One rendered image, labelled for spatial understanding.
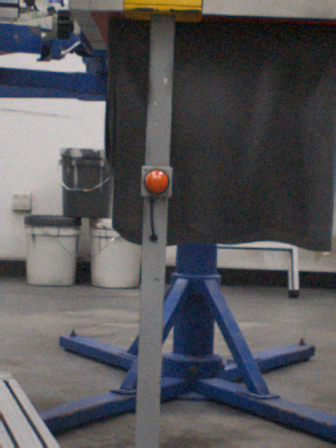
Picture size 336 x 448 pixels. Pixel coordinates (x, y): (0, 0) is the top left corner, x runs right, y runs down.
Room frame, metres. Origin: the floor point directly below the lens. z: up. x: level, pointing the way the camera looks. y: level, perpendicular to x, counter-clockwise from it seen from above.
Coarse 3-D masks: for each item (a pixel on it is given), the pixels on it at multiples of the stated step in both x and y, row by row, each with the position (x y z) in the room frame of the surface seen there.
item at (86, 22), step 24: (72, 0) 2.25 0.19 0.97; (96, 0) 2.25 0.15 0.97; (120, 0) 2.25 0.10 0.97; (216, 0) 2.25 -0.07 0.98; (240, 0) 2.25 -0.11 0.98; (264, 0) 2.25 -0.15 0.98; (288, 0) 2.25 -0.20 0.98; (312, 0) 2.25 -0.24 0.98; (96, 24) 2.49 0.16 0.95; (96, 48) 3.01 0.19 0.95
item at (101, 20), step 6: (96, 12) 2.29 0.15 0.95; (102, 12) 2.29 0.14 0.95; (96, 18) 2.38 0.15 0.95; (102, 18) 2.37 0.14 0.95; (108, 18) 2.37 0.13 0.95; (204, 18) 2.31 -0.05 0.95; (210, 18) 2.31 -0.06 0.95; (216, 18) 2.30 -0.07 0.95; (222, 18) 2.30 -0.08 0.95; (228, 18) 2.30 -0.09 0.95; (102, 24) 2.48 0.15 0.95; (102, 30) 2.59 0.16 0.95; (102, 36) 2.71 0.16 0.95
